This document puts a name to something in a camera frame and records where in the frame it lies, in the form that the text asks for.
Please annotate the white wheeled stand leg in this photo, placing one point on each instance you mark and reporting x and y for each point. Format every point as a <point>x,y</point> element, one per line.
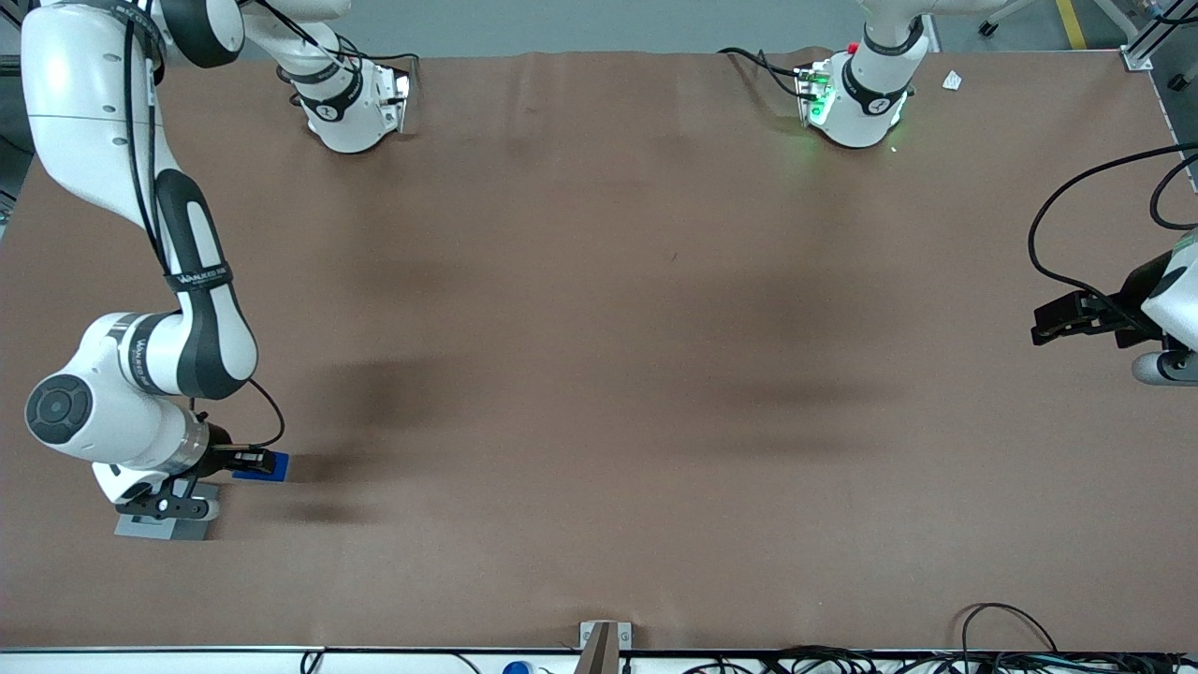
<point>1006,14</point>

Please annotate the grey metal bracket plate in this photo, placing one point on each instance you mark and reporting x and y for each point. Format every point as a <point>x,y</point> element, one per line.
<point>625,637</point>

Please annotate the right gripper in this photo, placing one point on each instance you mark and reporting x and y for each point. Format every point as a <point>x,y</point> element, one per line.
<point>218,442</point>

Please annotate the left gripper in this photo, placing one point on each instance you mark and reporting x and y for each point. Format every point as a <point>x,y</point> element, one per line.
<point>1136,292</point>

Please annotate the small white paper scrap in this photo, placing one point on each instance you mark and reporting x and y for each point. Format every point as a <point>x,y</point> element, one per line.
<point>952,80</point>

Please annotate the brown table mat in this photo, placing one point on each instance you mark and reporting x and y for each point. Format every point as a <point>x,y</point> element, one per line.
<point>599,374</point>

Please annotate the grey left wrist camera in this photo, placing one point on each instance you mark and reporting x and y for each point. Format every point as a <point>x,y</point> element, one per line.
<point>1170,370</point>

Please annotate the aluminium frame post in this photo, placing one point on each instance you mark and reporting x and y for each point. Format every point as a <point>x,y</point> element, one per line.
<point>1146,47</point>

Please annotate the blue plastic insert part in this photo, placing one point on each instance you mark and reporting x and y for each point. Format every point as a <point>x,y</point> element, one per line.
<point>283,466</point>

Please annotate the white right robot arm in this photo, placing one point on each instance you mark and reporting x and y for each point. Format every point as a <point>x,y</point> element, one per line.
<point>84,94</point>

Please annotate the gray square base block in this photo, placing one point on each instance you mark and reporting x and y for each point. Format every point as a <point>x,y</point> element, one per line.
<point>159,530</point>

